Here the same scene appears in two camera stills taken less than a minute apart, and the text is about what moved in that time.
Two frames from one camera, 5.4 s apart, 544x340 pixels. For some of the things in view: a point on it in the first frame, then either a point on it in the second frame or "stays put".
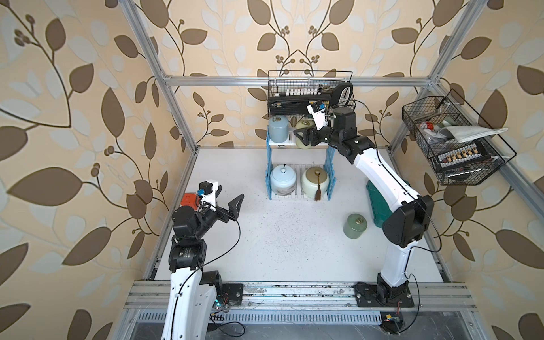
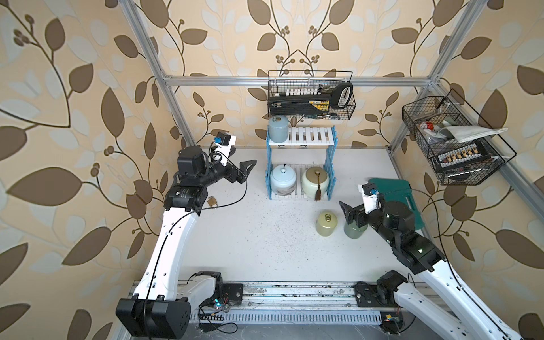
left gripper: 233,212 -> 234,176
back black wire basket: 290,92 stays put
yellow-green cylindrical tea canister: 302,125 -> 326,223
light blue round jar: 283,180 stays put
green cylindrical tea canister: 354,226 stays put
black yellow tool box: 295,104 stays put
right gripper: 308,136 -> 350,213
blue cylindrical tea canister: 278,128 stays put
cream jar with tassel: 314,182 stays put
